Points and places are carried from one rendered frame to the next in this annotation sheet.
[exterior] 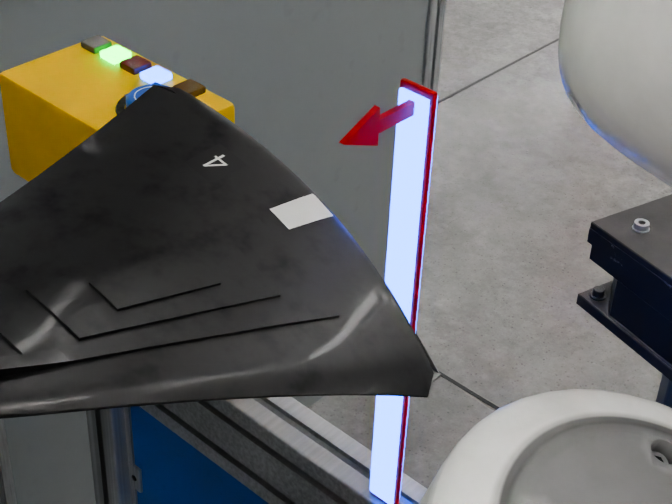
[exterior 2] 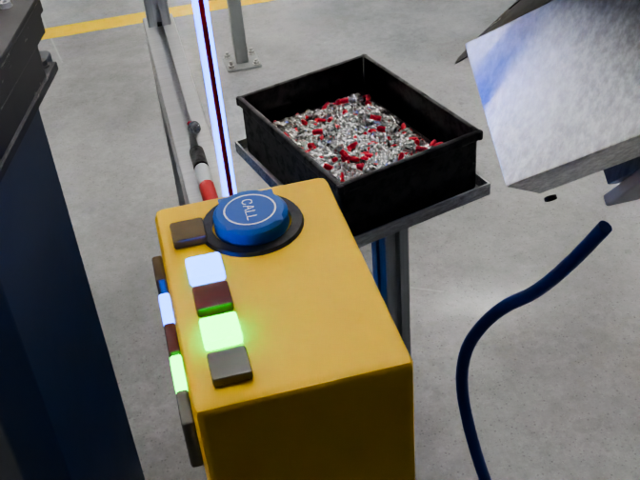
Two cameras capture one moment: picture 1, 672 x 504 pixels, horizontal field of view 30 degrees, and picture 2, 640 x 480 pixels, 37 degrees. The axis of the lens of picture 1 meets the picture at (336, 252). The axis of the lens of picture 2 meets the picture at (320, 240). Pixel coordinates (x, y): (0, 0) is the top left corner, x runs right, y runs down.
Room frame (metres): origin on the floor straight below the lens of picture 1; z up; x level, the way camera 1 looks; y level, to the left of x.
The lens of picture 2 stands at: (1.11, 0.41, 1.37)
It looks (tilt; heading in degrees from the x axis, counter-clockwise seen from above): 37 degrees down; 217
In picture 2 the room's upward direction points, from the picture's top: 5 degrees counter-clockwise
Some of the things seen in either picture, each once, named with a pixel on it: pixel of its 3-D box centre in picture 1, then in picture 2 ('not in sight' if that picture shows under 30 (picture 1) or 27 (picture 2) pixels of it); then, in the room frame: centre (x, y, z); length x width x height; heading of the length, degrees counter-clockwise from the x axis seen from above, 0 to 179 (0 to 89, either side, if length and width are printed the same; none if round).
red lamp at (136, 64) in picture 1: (135, 64); (212, 298); (0.86, 0.16, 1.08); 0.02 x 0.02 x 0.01; 48
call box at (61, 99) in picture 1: (119, 145); (278, 350); (0.83, 0.17, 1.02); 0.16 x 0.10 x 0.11; 48
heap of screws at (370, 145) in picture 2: not in sight; (354, 149); (0.40, -0.07, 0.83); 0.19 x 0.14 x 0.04; 65
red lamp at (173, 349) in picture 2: not in sight; (176, 358); (0.88, 0.14, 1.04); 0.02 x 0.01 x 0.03; 48
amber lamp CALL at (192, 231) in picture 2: (189, 89); (188, 232); (0.83, 0.11, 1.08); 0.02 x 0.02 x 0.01; 48
